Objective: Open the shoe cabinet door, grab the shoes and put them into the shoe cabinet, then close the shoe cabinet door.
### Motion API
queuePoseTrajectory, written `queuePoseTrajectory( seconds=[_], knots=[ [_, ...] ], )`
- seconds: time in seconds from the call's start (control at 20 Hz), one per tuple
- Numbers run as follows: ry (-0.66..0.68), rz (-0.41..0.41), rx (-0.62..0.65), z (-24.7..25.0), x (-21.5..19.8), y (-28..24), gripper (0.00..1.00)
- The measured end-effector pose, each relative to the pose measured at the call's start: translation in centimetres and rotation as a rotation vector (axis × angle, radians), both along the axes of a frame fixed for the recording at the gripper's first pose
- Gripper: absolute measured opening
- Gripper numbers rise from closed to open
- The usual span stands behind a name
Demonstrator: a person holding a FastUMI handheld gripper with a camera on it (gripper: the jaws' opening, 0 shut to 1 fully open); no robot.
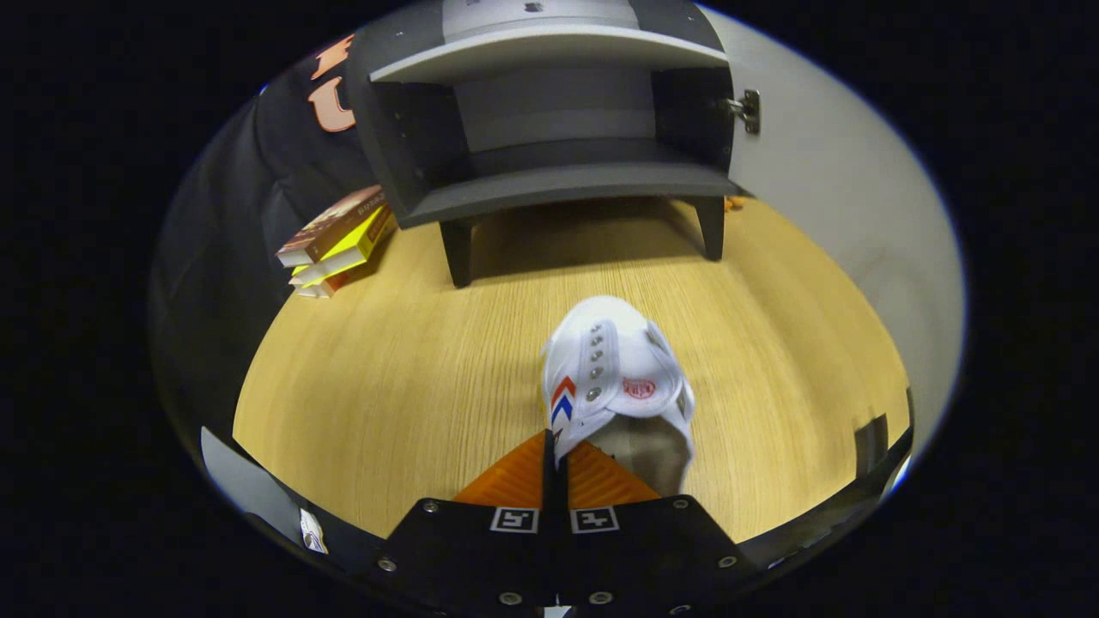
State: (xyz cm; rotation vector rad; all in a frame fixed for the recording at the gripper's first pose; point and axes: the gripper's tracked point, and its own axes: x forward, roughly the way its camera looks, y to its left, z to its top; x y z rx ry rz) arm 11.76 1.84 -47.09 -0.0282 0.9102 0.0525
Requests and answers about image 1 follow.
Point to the orange book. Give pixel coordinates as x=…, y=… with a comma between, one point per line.
x=330, y=281

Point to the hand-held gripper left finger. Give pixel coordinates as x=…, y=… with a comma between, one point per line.
x=481, y=549

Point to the white shoe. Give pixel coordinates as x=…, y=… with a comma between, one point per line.
x=614, y=343

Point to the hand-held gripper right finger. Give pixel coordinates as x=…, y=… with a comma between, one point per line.
x=644, y=549

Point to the dark grey shoe cabinet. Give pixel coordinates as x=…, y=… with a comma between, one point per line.
x=558, y=184

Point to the brown book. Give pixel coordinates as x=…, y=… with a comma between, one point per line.
x=330, y=227

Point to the black backdrop cloth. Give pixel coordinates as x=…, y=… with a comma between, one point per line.
x=223, y=215

